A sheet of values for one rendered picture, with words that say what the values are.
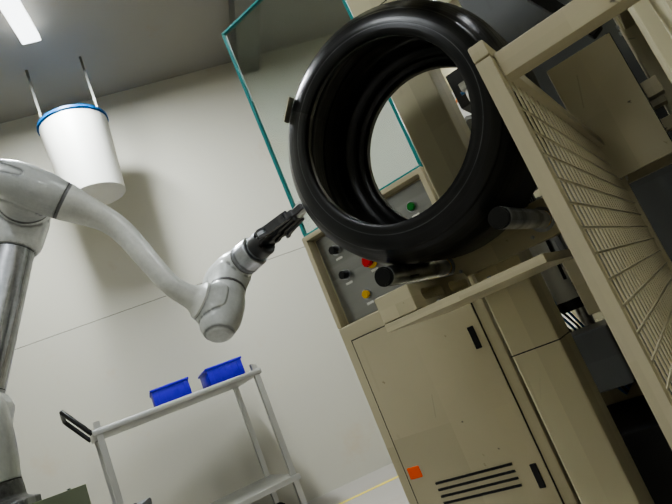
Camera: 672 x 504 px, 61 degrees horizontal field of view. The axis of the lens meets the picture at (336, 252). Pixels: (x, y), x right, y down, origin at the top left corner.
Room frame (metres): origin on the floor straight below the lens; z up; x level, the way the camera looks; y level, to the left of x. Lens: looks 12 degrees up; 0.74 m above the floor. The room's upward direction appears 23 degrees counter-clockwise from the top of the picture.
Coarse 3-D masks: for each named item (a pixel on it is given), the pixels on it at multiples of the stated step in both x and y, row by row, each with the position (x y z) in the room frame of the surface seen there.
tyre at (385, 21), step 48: (432, 0) 1.06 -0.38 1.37; (336, 48) 1.14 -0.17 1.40; (384, 48) 1.32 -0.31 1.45; (432, 48) 1.31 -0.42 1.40; (336, 96) 1.37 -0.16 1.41; (384, 96) 1.41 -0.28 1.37; (480, 96) 1.03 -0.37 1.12; (288, 144) 1.29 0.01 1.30; (336, 144) 1.46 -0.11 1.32; (480, 144) 1.05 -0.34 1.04; (336, 192) 1.45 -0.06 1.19; (480, 192) 1.08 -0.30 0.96; (528, 192) 1.21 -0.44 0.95; (336, 240) 1.28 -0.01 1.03; (384, 240) 1.19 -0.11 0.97; (432, 240) 1.15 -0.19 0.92; (480, 240) 1.23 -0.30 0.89
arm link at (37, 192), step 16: (0, 160) 1.24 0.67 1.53; (16, 160) 1.27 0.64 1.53; (0, 176) 1.23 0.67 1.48; (16, 176) 1.24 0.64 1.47; (32, 176) 1.26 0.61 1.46; (48, 176) 1.28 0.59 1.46; (0, 192) 1.25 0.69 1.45; (16, 192) 1.25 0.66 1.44; (32, 192) 1.26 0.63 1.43; (48, 192) 1.28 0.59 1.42; (0, 208) 1.31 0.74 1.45; (16, 208) 1.29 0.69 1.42; (32, 208) 1.29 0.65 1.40; (48, 208) 1.30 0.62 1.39
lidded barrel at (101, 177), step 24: (48, 120) 3.47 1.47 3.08; (72, 120) 3.48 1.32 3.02; (96, 120) 3.59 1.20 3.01; (48, 144) 3.52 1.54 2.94; (72, 144) 3.48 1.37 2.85; (96, 144) 3.55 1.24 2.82; (72, 168) 3.49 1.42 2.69; (96, 168) 3.53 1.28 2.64; (96, 192) 3.64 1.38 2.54; (120, 192) 3.79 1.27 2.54
